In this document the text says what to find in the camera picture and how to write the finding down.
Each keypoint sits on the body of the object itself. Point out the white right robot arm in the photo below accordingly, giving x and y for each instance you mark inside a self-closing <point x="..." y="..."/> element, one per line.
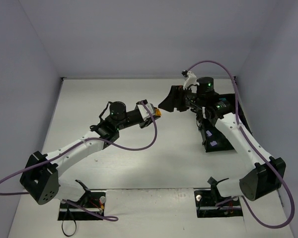
<point x="222" y="129"/>

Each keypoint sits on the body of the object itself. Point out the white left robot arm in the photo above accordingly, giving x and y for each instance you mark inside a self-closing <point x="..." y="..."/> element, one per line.
<point x="42" y="177"/>

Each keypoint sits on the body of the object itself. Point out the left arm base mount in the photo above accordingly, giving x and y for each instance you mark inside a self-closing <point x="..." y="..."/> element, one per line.
<point x="91" y="200"/>

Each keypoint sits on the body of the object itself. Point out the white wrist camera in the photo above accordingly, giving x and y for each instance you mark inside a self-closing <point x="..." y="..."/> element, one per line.
<point x="190" y="79"/>
<point x="145" y="109"/>

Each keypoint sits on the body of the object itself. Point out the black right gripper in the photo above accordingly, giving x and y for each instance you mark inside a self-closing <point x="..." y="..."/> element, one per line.
<point x="179" y="98"/>

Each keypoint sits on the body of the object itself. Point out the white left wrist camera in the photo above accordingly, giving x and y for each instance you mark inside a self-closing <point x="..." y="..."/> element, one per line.
<point x="145" y="109"/>

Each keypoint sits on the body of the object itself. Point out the black four-compartment sorting bin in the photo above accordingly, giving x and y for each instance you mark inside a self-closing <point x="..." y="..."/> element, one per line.
<point x="209" y="123"/>

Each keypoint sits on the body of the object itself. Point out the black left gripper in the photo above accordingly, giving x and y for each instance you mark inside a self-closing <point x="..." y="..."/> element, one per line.
<point x="144" y="120"/>

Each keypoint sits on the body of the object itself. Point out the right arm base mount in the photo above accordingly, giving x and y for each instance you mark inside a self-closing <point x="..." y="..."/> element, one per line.
<point x="210" y="204"/>

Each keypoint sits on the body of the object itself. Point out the yellow small lego brick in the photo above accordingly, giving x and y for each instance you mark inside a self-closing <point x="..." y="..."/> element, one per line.
<point x="157" y="112"/>

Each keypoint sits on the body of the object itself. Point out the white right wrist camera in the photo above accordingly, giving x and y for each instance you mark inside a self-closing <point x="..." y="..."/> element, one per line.
<point x="190" y="79"/>

